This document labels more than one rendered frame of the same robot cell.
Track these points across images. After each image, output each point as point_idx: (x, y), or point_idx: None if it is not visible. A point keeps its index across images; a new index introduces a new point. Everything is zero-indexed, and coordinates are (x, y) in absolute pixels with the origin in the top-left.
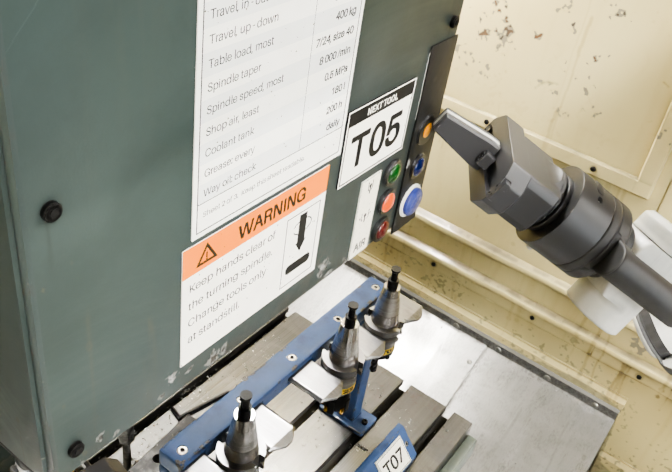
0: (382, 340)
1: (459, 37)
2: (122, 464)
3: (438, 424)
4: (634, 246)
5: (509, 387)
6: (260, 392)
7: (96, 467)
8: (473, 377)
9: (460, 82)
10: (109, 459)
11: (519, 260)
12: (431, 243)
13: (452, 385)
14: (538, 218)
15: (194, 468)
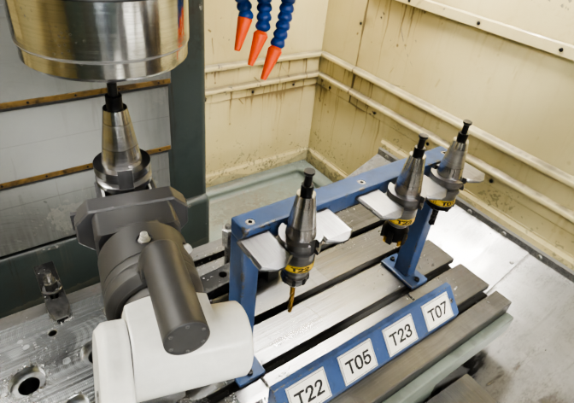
0: (444, 188)
1: None
2: (185, 200)
3: (480, 298)
4: None
5: (546, 288)
6: (328, 198)
7: (159, 190)
8: (513, 275)
9: (541, 17)
10: (173, 189)
11: (572, 178)
12: (492, 163)
13: (494, 277)
14: None
15: (256, 238)
